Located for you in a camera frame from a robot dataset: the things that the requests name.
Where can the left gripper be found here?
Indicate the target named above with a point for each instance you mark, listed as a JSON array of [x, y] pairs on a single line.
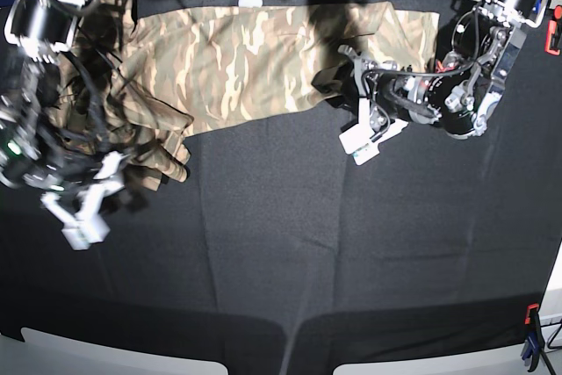
[[374, 126]]

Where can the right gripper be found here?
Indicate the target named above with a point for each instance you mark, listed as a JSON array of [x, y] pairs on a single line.
[[86, 226]]

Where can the camouflage t-shirt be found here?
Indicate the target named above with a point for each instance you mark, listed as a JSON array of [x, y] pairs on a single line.
[[172, 75]]

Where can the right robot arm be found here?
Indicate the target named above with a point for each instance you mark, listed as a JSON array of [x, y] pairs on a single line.
[[75, 170]]

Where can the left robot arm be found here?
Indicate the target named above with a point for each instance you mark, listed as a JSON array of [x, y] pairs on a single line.
[[459, 96]]

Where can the black table cloth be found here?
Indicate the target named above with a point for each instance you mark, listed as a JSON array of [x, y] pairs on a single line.
[[280, 255]]

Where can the red clamp right rear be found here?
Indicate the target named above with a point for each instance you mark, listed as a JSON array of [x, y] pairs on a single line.
[[553, 34]]

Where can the red blue clamp front right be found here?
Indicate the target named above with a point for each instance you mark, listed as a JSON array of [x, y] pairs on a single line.
[[534, 340]]

